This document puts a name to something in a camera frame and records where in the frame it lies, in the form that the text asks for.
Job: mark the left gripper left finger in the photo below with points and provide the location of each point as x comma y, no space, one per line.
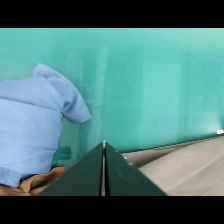
83,176

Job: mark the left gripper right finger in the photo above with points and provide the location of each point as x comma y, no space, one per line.
125,178

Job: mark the brown garment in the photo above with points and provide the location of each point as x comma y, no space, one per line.
36,185

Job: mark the light blue shirt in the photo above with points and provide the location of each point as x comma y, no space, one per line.
30,133

